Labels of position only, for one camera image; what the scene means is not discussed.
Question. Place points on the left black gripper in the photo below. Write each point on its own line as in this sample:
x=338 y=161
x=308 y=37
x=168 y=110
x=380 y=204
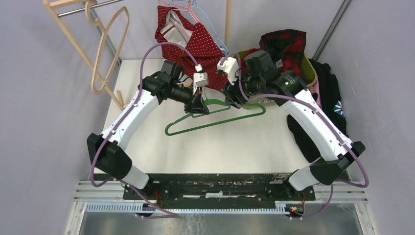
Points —
x=196 y=105

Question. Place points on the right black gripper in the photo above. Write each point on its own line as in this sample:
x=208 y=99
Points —
x=229 y=92

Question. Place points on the green hanger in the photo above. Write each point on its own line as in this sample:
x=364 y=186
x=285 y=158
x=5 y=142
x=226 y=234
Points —
x=223 y=116

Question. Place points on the red plaid shirt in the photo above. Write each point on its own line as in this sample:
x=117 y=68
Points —
x=286 y=48

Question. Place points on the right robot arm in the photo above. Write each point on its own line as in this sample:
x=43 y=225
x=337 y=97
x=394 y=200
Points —
x=288 y=91

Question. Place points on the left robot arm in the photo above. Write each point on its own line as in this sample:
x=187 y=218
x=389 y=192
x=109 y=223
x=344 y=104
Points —
x=107 y=149

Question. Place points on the pink hanger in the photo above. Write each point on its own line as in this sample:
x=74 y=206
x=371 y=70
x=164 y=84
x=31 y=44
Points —
x=185 y=7

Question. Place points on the green plastic basket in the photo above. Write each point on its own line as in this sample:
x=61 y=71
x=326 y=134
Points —
x=308 y=72

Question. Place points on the blue floral garment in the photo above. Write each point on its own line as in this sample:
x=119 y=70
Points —
x=224 y=50

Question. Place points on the red polka dot garment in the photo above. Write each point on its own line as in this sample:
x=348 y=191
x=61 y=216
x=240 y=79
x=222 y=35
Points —
x=175 y=28

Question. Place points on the pink cloth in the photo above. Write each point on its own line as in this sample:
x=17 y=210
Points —
x=315 y=91

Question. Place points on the black garment with flower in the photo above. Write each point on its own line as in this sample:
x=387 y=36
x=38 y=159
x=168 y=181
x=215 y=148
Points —
x=331 y=104

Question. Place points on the wooden clothes rack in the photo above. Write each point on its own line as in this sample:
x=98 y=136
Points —
x=99 y=83

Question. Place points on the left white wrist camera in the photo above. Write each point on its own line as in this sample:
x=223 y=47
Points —
x=200 y=78

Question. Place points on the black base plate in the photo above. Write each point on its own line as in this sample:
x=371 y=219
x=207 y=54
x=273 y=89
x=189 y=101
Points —
x=223 y=191

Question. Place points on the blue wire hanger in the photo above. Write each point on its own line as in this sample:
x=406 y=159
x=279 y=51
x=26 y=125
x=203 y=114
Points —
x=221 y=43

